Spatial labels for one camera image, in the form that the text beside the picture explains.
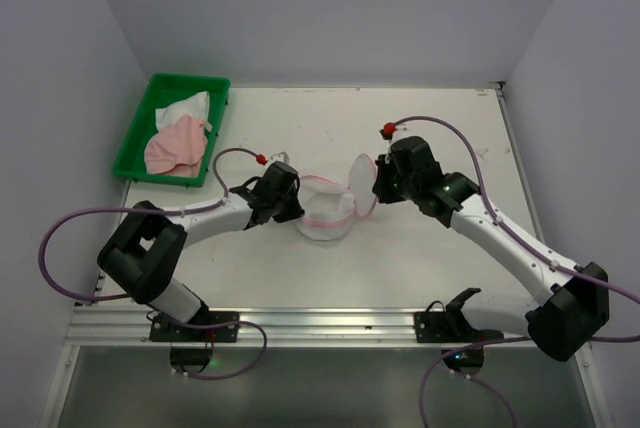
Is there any pink white bra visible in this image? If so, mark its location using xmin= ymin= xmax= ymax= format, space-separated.
xmin=155 ymin=91 xmax=212 ymax=131

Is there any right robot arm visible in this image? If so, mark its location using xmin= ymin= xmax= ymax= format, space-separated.
xmin=373 ymin=134 xmax=609 ymax=361

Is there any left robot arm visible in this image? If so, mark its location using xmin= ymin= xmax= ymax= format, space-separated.
xmin=97 ymin=161 xmax=304 ymax=329

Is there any green plastic tray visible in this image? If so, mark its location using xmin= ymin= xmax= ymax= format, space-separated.
xmin=113 ymin=73 xmax=231 ymax=188

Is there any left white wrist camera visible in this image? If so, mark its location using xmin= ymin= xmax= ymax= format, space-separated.
xmin=255 ymin=151 xmax=290 ymax=166

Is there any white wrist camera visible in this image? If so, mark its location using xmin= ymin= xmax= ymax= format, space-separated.
xmin=255 ymin=151 xmax=290 ymax=166
xmin=379 ymin=122 xmax=411 ymax=147

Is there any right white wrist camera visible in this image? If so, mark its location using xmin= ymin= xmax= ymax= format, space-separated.
xmin=379 ymin=122 xmax=411 ymax=147

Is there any aluminium right side rail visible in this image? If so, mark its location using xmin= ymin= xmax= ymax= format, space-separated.
xmin=488 ymin=81 xmax=546 ymax=244

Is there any aluminium rail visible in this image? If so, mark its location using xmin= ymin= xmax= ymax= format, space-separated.
xmin=488 ymin=81 xmax=546 ymax=244
xmin=63 ymin=303 xmax=418 ymax=348

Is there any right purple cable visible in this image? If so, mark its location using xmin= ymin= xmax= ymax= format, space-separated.
xmin=394 ymin=115 xmax=640 ymax=428

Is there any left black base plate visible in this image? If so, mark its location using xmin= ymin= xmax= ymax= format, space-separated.
xmin=149 ymin=311 xmax=240 ymax=343

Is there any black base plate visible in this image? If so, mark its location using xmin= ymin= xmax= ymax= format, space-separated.
xmin=149 ymin=311 xmax=240 ymax=343
xmin=413 ymin=301 xmax=504 ymax=344

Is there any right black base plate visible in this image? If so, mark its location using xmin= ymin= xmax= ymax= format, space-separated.
xmin=413 ymin=301 xmax=504 ymax=344

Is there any aluminium front rail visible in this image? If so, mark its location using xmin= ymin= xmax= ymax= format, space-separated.
xmin=63 ymin=303 xmax=418 ymax=348

